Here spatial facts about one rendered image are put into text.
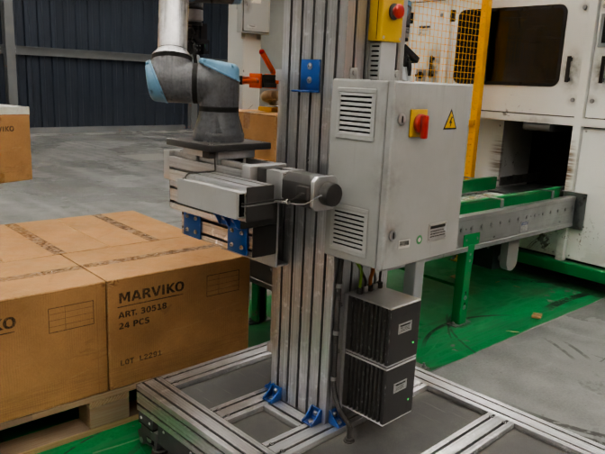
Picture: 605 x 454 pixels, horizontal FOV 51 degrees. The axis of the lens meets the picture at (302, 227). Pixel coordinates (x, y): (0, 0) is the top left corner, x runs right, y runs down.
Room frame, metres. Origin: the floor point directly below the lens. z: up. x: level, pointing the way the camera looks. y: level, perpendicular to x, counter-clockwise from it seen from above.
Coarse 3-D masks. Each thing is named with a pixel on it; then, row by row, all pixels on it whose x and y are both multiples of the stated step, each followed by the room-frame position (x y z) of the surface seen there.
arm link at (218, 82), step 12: (204, 60) 1.86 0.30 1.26; (216, 60) 1.85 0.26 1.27; (192, 72) 1.84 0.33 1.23; (204, 72) 1.84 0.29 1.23; (216, 72) 1.84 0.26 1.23; (228, 72) 1.85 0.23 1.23; (192, 84) 1.83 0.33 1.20; (204, 84) 1.84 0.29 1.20; (216, 84) 1.84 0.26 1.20; (228, 84) 1.85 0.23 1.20; (192, 96) 1.85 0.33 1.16; (204, 96) 1.85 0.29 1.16; (216, 96) 1.84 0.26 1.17; (228, 96) 1.85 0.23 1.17
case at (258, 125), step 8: (240, 112) 2.69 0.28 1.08; (248, 112) 2.65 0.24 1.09; (256, 112) 2.68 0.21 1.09; (264, 112) 2.71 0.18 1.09; (272, 112) 2.74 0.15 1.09; (240, 120) 2.69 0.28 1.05; (248, 120) 2.64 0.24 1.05; (256, 120) 2.60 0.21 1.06; (264, 120) 2.56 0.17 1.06; (272, 120) 2.51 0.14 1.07; (248, 128) 2.64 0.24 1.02; (256, 128) 2.60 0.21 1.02; (264, 128) 2.56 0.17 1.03; (272, 128) 2.51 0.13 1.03; (248, 136) 2.64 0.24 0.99; (256, 136) 2.60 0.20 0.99; (264, 136) 2.56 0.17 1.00; (272, 136) 2.51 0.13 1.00; (272, 144) 2.51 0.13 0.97; (256, 152) 2.60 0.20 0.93; (264, 152) 2.55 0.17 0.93; (272, 152) 2.51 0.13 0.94; (272, 160) 2.51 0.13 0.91
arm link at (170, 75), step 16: (160, 0) 1.92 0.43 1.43; (176, 0) 1.91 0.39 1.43; (160, 16) 1.90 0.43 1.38; (176, 16) 1.90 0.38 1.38; (160, 32) 1.89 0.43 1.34; (176, 32) 1.88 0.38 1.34; (160, 48) 1.87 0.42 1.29; (176, 48) 1.87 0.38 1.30; (160, 64) 1.84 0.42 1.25; (176, 64) 1.84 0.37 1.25; (192, 64) 1.87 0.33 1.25; (160, 80) 1.83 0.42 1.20; (176, 80) 1.83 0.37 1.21; (160, 96) 1.84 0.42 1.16; (176, 96) 1.84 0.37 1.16
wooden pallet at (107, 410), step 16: (80, 400) 1.95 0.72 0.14; (96, 400) 1.98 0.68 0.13; (112, 400) 2.02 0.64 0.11; (128, 400) 2.06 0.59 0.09; (32, 416) 1.84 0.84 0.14; (80, 416) 2.03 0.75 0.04; (96, 416) 1.98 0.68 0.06; (112, 416) 2.02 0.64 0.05; (128, 416) 2.06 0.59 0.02; (32, 432) 1.93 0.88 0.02; (48, 432) 1.94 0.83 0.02; (64, 432) 1.94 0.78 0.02; (80, 432) 1.95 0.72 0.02; (96, 432) 1.98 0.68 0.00; (0, 448) 1.84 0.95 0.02; (16, 448) 1.84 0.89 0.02; (32, 448) 1.84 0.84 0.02; (48, 448) 1.87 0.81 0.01
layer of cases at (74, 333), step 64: (0, 256) 2.25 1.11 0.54; (64, 256) 2.29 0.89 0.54; (128, 256) 2.32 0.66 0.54; (192, 256) 2.36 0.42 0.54; (0, 320) 1.79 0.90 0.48; (64, 320) 1.92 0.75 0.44; (128, 320) 2.07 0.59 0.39; (192, 320) 2.24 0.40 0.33; (0, 384) 1.78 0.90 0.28; (64, 384) 1.91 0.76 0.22; (128, 384) 2.06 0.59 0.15
